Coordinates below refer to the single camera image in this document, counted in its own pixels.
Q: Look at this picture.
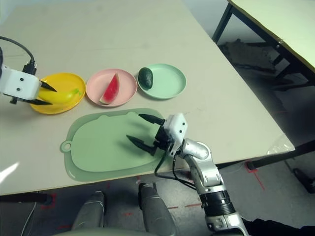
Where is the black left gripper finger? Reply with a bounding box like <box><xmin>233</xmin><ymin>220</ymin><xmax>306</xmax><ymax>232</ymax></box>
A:
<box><xmin>29</xmin><ymin>98</ymin><xmax>53</xmax><ymax>107</ymax></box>
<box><xmin>40</xmin><ymin>80</ymin><xmax>58</xmax><ymax>93</ymax></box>

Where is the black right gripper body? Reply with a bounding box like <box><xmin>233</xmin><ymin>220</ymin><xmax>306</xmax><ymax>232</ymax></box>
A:
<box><xmin>154</xmin><ymin>118</ymin><xmax>178</xmax><ymax>157</ymax></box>

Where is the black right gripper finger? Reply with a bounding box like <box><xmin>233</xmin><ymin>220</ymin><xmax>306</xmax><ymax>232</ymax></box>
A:
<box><xmin>126</xmin><ymin>134</ymin><xmax>156</xmax><ymax>156</ymax></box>
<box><xmin>138</xmin><ymin>113</ymin><xmax>165</xmax><ymax>125</ymax></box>

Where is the yellow toy banana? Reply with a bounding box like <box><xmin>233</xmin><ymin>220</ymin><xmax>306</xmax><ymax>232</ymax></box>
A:
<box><xmin>38</xmin><ymin>88</ymin><xmax>82</xmax><ymax>105</ymax></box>

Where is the dark green toy avocado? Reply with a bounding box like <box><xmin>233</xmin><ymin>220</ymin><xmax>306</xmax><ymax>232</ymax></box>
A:
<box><xmin>137</xmin><ymin>67</ymin><xmax>154</xmax><ymax>89</ymax></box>

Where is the red toy watermelon slice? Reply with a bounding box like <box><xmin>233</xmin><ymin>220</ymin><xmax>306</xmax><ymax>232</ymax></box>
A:
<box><xmin>99</xmin><ymin>73</ymin><xmax>120</xmax><ymax>105</ymax></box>

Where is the yellow plate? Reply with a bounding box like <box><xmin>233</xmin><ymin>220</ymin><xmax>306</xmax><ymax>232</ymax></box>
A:
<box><xmin>30</xmin><ymin>72</ymin><xmax>86</xmax><ymax>116</ymax></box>

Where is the green cutting mat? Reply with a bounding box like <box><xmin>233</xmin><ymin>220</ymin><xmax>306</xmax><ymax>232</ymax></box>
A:
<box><xmin>60</xmin><ymin>108</ymin><xmax>170</xmax><ymax>182</ymax></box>

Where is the green plate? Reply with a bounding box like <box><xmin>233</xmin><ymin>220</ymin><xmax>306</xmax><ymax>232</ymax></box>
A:
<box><xmin>136</xmin><ymin>63</ymin><xmax>187</xmax><ymax>100</ymax></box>

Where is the pink plate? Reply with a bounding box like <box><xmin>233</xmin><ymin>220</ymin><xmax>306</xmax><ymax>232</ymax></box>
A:
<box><xmin>86</xmin><ymin>68</ymin><xmax>138</xmax><ymax>108</ymax></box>

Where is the grey right robot leg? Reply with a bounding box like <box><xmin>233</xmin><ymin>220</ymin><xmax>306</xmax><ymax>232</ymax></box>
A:
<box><xmin>137</xmin><ymin>182</ymin><xmax>177</xmax><ymax>236</ymax></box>

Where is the grey robot leg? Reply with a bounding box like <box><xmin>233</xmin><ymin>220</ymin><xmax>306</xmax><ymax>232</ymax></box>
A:
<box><xmin>71</xmin><ymin>190</ymin><xmax>106</xmax><ymax>231</ymax></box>
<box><xmin>137</xmin><ymin>182</ymin><xmax>177</xmax><ymax>236</ymax></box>

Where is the grey left robot leg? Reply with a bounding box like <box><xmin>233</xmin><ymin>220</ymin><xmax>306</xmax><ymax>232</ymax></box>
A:
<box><xmin>71</xmin><ymin>190</ymin><xmax>106</xmax><ymax>231</ymax></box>

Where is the black table leg bar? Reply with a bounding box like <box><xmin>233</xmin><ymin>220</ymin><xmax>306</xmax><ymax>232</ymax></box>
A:
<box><xmin>0</xmin><ymin>193</ymin><xmax>54</xmax><ymax>207</ymax></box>
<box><xmin>218</xmin><ymin>141</ymin><xmax>315</xmax><ymax>195</ymax></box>

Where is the grey robot torso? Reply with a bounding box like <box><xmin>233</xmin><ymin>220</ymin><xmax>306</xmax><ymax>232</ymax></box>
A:
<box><xmin>53</xmin><ymin>226</ymin><xmax>148</xmax><ymax>236</ymax></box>

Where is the clear plastic bag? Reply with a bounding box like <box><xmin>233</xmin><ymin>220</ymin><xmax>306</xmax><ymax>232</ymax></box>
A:
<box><xmin>266</xmin><ymin>134</ymin><xmax>296</xmax><ymax>156</ymax></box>

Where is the black-framed side table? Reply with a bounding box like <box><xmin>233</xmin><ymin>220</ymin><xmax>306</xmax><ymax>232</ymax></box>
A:
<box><xmin>212</xmin><ymin>0</ymin><xmax>315</xmax><ymax>87</ymax></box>

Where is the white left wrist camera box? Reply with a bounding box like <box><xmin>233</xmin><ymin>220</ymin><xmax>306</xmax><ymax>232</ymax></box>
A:
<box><xmin>0</xmin><ymin>64</ymin><xmax>40</xmax><ymax>102</ymax></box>

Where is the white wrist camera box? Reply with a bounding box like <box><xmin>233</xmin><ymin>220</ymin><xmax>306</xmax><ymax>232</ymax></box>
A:
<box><xmin>163</xmin><ymin>112</ymin><xmax>189</xmax><ymax>143</ymax></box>
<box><xmin>0</xmin><ymin>64</ymin><xmax>40</xmax><ymax>102</ymax></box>

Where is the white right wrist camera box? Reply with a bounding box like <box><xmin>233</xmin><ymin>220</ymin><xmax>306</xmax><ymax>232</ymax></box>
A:
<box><xmin>163</xmin><ymin>112</ymin><xmax>189</xmax><ymax>143</ymax></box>

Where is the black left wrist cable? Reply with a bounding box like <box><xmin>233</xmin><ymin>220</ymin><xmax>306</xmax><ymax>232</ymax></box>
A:
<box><xmin>0</xmin><ymin>36</ymin><xmax>38</xmax><ymax>75</ymax></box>

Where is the white floor cable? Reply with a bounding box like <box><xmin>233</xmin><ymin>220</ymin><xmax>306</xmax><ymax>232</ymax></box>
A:
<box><xmin>21</xmin><ymin>203</ymin><xmax>37</xmax><ymax>236</ymax></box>

